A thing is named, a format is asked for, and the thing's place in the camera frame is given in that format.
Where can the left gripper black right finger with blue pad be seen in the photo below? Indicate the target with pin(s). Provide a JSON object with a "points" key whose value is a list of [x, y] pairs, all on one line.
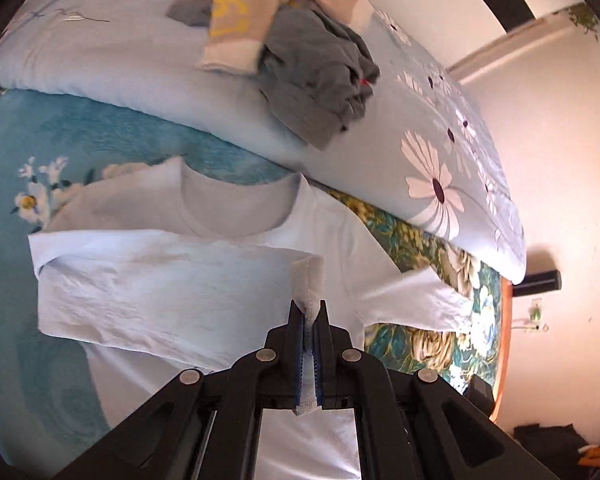
{"points": [[408, 427]]}

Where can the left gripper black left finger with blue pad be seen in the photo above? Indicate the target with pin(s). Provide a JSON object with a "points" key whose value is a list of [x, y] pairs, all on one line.
{"points": [[202, 426]]}

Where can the light blue long-sleeve shirt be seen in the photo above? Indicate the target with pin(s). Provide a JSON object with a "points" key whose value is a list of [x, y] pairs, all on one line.
{"points": [[159, 268]]}

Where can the teal floral bed sheet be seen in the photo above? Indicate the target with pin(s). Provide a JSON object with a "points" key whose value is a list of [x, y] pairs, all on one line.
{"points": [[49, 411]]}

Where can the grey sweatshirt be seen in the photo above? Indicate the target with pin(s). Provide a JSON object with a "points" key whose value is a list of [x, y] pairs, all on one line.
{"points": [[315, 73]]}

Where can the light blue floral quilt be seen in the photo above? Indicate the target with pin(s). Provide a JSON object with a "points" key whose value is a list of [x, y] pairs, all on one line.
{"points": [[422, 152]]}

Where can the beige knit sweater yellow letters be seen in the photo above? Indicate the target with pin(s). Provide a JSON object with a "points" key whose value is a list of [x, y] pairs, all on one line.
{"points": [[238, 29]]}

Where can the green hanging plant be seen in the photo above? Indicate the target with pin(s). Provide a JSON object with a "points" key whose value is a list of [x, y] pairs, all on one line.
{"points": [[581, 16]]}

